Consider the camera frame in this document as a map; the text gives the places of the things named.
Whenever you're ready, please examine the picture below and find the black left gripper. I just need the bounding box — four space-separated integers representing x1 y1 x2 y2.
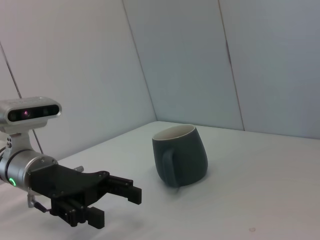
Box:
28 163 143 230

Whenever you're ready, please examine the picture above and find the grey ceramic cup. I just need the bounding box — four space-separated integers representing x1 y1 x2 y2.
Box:
151 124 209 188

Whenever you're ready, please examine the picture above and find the thin red black cable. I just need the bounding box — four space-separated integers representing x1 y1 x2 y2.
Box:
34 200 53 214

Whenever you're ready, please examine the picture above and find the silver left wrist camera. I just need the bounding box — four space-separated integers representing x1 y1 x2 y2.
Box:
0 95 63 131

